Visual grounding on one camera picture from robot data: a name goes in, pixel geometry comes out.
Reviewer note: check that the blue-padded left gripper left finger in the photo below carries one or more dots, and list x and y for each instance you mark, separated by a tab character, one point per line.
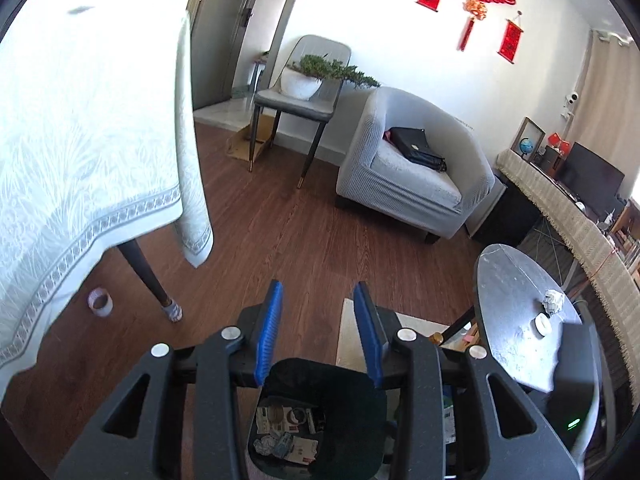
238	356

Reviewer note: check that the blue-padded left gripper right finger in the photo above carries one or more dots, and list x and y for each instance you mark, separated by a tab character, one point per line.
399	358

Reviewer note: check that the black trash bin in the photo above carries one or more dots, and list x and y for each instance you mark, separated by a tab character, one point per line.
318	421

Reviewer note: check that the black table leg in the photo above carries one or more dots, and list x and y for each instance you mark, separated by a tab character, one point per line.
134	256

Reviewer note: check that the large white plastic lid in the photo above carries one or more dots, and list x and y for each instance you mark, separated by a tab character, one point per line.
543	324

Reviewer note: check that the round grey marble table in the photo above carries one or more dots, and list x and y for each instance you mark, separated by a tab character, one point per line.
510	288

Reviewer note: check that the crumpled white paper ball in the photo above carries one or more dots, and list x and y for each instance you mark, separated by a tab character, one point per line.
553	302

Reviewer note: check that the beige fringed table runner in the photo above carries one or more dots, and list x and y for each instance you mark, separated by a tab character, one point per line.
609	277

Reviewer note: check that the white tape roll on floor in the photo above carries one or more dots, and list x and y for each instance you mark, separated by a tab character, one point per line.
100	302

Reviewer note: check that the grey fabric armchair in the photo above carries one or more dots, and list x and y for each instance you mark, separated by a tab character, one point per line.
376	175

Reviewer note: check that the cardboard box on floor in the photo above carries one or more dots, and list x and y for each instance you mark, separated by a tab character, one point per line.
238	145

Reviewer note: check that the black monitor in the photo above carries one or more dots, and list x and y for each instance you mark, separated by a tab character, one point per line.
591	179

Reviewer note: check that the black handbag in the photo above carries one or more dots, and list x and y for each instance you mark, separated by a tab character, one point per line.
412	144

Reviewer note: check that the small blue globe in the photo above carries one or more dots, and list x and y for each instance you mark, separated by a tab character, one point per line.
526	147

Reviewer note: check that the white patterned tablecloth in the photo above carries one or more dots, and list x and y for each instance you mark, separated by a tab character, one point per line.
98	147

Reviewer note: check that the grey dining chair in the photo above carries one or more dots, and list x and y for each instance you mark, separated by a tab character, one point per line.
319	109

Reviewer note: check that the potted green bonsai plant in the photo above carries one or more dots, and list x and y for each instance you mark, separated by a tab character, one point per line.
303	78

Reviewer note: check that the wooden picture frame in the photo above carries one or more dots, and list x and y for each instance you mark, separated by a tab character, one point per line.
531	130

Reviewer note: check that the white security camera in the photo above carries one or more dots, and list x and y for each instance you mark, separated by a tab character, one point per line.
568	108

